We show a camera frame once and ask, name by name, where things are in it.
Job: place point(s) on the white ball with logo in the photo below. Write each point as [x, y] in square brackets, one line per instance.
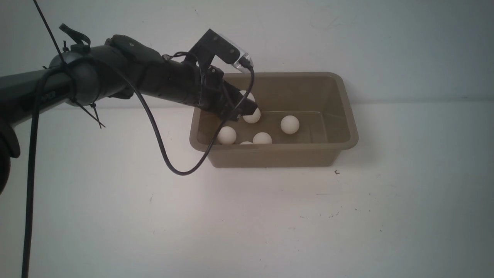
[227, 135]

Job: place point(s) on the tan plastic bin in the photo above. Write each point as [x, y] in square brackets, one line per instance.
[327, 126]

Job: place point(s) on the white ball beside bin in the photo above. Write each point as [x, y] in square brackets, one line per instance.
[250, 96]

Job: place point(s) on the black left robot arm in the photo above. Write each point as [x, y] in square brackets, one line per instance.
[83, 74]

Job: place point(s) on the white ball with dark mark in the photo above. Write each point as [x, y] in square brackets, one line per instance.
[254, 118]

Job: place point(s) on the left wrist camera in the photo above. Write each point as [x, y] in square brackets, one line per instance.
[213, 44]

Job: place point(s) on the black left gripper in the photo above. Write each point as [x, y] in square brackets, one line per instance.
[180, 82]

